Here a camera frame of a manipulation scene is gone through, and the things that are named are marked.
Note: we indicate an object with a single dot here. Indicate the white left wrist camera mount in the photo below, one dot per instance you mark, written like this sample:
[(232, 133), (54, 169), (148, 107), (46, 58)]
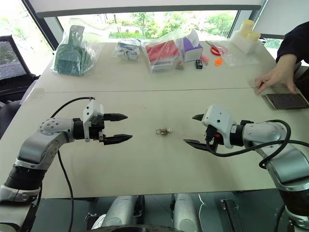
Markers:
[(93, 112)]

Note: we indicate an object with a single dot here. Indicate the pale yellow cup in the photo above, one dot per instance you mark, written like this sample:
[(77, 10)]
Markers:
[(246, 27), (254, 36)]

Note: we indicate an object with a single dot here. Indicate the red box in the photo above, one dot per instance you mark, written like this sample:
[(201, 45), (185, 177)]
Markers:
[(161, 52)]

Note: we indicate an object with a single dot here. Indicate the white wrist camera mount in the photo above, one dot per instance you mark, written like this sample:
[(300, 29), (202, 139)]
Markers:
[(219, 120), (93, 112)]

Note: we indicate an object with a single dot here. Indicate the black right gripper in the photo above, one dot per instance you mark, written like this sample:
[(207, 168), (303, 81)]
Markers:
[(213, 137)]

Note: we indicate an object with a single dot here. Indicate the flat clear plastic bag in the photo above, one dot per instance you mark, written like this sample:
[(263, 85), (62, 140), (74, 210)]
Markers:
[(241, 59)]

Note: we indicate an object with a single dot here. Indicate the dark textured phone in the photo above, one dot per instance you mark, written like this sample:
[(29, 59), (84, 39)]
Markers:
[(287, 101)]

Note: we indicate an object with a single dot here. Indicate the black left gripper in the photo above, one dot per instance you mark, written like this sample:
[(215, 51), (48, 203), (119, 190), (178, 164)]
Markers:
[(96, 131)]

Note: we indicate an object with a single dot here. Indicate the black mesh office chair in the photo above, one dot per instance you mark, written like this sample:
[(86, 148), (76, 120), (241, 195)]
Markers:
[(12, 62)]

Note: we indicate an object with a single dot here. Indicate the clear bag around dustpans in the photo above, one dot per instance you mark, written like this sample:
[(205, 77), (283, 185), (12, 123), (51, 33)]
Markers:
[(93, 50)]

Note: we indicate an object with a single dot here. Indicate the pink small item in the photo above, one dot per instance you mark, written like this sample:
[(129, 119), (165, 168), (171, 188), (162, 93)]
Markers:
[(205, 59)]

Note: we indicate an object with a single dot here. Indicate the orange plastic rings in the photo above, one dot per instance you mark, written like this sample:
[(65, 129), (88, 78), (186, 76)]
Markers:
[(218, 62)]

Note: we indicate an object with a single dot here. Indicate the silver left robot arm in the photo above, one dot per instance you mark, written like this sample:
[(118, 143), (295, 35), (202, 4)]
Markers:
[(36, 145)]

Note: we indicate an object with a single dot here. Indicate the dark window frame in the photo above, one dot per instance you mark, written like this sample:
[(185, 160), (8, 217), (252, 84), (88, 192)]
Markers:
[(43, 24)]

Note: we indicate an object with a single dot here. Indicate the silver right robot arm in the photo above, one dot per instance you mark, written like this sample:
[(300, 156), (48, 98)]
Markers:
[(285, 154)]

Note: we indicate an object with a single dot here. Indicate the large clear plastic bag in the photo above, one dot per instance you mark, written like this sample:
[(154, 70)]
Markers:
[(166, 36)]

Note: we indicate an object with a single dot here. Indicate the person's bare hand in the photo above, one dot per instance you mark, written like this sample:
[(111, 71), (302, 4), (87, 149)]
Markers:
[(280, 73)]

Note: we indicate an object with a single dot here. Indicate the bag of blue-white parts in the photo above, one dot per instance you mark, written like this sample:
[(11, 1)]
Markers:
[(126, 49)]

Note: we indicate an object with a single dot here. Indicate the purple and white box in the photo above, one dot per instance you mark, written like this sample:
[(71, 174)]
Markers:
[(193, 52)]

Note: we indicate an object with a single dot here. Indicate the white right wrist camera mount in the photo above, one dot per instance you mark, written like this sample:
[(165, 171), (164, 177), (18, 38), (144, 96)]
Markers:
[(219, 120)]

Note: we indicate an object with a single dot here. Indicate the person's dark sleeved forearm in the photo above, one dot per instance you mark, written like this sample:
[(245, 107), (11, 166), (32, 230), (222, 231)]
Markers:
[(297, 38)]

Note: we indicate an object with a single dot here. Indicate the white plastic holder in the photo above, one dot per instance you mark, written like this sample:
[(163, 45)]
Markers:
[(242, 42)]

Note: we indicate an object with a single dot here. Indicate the black metal table bracket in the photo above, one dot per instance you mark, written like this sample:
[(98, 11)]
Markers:
[(230, 212)]

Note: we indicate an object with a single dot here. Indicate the green plastic dustpan set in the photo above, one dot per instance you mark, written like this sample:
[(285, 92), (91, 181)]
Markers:
[(70, 58)]

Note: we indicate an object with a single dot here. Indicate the small black box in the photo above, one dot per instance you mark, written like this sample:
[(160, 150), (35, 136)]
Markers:
[(199, 64)]

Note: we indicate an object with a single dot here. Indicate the small brassy trinket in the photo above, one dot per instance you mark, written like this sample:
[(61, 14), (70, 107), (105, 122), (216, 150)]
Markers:
[(179, 65)]

